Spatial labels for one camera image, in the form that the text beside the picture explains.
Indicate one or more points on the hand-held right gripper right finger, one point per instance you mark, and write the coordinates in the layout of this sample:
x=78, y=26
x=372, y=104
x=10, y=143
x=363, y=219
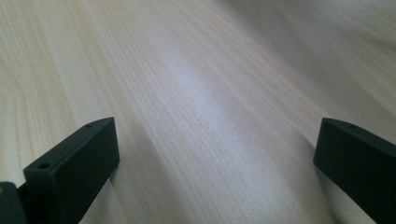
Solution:
x=358, y=161

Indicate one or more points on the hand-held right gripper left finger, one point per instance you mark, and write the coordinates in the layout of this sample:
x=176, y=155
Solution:
x=74, y=168

